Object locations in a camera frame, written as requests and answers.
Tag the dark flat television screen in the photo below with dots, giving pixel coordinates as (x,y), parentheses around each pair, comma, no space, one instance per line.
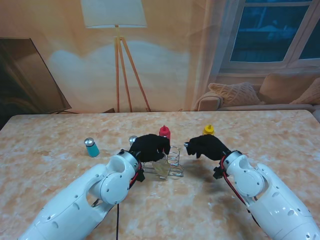
(22,82)

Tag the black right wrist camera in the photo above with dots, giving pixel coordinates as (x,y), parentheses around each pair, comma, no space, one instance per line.
(218,173)

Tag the yellow squeeze bottle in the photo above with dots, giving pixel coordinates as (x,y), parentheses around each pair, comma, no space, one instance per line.
(208,130)

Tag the beige sofa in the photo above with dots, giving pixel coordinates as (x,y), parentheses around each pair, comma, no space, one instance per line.
(275,105)

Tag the window with white frame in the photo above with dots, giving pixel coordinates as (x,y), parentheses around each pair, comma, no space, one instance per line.
(262,32)

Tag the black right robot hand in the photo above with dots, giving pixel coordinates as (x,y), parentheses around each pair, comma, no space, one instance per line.
(208,147)

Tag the knitted beige cushion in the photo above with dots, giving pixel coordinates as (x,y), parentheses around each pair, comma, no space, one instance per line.
(235,93)

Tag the teal shaker with metal cap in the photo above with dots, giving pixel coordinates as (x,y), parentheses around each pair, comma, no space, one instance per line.
(92,150)

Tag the tripod floor lamp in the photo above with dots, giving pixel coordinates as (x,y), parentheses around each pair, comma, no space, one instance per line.
(115,15)

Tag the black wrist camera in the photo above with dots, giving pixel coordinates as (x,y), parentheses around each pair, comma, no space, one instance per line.
(140,175)
(218,173)

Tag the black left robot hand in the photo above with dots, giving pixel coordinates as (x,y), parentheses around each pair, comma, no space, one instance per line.
(150,147)

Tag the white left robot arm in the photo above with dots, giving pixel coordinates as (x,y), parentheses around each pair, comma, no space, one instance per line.
(75,205)

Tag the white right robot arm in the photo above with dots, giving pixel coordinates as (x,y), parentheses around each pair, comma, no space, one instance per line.
(270,200)

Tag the clear square glass bottle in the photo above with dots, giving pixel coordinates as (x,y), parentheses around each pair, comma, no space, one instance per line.
(161,168)

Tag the red squeeze bottle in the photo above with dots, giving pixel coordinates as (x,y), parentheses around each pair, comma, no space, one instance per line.
(165,131)

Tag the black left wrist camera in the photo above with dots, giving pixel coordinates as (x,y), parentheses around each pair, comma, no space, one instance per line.
(140,175)

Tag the white shaker with metal cap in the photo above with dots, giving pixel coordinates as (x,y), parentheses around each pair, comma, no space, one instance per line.
(132,140)

